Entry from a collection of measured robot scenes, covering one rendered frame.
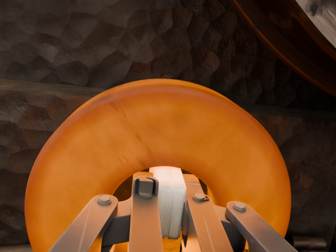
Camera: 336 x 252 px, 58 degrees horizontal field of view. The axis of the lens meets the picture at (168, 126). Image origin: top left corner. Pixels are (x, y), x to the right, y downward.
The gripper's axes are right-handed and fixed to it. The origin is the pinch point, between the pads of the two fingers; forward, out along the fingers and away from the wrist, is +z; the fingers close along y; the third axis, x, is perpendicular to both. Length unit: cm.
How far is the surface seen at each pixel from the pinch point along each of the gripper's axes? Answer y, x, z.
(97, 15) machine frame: -6.2, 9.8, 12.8
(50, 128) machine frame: -8.6, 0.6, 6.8
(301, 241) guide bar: 13.4, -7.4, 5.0
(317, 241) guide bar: 14.9, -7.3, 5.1
